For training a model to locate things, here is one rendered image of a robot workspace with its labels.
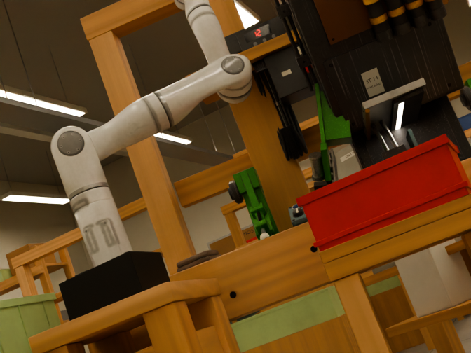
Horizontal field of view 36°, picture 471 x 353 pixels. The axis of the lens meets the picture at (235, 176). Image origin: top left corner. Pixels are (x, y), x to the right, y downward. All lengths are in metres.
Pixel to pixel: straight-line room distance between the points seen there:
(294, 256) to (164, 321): 0.43
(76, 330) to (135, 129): 0.48
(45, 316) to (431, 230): 0.91
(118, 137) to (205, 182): 0.84
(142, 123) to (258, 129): 0.79
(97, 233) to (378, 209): 0.60
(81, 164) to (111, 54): 1.02
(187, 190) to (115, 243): 0.96
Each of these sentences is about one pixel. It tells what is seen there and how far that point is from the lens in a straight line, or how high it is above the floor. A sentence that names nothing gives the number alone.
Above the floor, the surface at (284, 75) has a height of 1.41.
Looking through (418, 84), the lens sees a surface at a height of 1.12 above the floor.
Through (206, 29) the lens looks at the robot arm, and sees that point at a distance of 1.85.
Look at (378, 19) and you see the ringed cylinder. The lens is 1.91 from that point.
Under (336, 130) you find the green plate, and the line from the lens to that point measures 2.00.
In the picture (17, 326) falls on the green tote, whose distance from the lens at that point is 1.71.
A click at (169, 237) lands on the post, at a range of 2.41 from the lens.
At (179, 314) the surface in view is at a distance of 1.41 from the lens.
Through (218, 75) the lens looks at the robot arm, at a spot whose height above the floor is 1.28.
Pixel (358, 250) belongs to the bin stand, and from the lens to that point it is 1.38.
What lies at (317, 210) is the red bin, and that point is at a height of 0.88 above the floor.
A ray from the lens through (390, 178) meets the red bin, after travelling 1.42.
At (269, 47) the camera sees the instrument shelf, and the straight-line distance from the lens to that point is 2.34.
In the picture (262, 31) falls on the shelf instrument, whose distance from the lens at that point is 2.39.
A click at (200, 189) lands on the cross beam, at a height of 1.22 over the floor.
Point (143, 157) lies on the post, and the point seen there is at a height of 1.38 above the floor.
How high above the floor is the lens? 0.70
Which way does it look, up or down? 12 degrees up
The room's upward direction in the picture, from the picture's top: 21 degrees counter-clockwise
